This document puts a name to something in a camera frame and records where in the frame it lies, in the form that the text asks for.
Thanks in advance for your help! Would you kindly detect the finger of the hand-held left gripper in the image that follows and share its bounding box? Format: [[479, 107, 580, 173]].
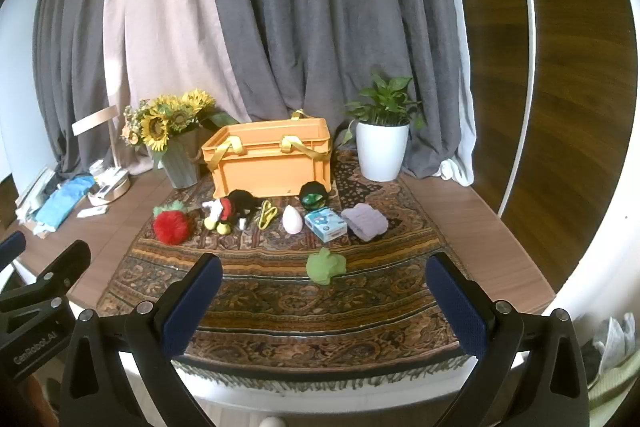
[[0, 231, 27, 277], [32, 239, 92, 303]]

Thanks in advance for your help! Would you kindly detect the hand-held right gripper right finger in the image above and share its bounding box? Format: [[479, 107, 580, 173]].
[[425, 251, 591, 427]]

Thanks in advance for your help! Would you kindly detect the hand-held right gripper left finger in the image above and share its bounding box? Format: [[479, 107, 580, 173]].
[[59, 251, 223, 427]]

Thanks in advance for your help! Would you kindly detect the red strawberry plush toy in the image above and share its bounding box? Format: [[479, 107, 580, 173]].
[[152, 201, 191, 244]]

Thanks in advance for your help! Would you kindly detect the black mouse plush toy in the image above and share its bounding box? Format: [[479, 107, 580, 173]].
[[201, 189, 260, 235]]

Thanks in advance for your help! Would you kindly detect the lavender cloth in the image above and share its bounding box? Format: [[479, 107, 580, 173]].
[[341, 203, 389, 243]]

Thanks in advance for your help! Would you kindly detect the white egg-shaped sponge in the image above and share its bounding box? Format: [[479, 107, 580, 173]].
[[282, 205, 303, 235]]

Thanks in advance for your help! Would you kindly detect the green plush toy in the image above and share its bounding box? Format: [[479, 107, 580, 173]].
[[306, 248, 348, 285]]

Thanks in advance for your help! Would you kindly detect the blue cartoon tissue pack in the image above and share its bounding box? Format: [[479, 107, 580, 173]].
[[305, 208, 348, 243]]

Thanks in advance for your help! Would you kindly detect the orange plastic crate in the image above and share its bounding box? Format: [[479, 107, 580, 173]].
[[201, 109, 334, 200]]

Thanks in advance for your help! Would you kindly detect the blue cloth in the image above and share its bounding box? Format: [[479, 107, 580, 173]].
[[35, 177, 97, 229]]

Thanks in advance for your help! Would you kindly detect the beige desk lamp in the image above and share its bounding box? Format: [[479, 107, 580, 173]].
[[71, 106, 132, 206]]

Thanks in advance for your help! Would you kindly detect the patterned brown rug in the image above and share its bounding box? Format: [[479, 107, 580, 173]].
[[97, 147, 475, 390]]

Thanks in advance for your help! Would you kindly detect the white sheer curtain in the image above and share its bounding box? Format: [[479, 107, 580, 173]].
[[436, 0, 477, 186]]

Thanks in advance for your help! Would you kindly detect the grey ribbed vase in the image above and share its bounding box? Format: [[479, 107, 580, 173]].
[[159, 129, 204, 189]]

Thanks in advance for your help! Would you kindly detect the grey and white clothing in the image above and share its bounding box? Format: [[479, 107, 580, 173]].
[[580, 312, 640, 388]]

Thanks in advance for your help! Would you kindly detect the black ball with green patch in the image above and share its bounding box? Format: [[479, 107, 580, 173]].
[[299, 181, 329, 212]]

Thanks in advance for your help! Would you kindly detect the white ribbed plant pot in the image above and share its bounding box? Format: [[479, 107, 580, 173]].
[[355, 122, 410, 182]]

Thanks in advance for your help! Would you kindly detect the sunflower bouquet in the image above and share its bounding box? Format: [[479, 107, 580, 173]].
[[121, 89, 236, 154]]

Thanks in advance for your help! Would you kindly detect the light green cloth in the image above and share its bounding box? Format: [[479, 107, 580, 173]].
[[587, 367, 640, 427]]

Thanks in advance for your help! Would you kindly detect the grey curtain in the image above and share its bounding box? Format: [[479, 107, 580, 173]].
[[32, 0, 132, 178]]

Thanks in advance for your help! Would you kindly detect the green leafy plant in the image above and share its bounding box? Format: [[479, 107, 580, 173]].
[[334, 72, 429, 146]]

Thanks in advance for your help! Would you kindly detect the beige curtain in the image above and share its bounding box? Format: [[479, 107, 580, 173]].
[[102, 0, 251, 178]]

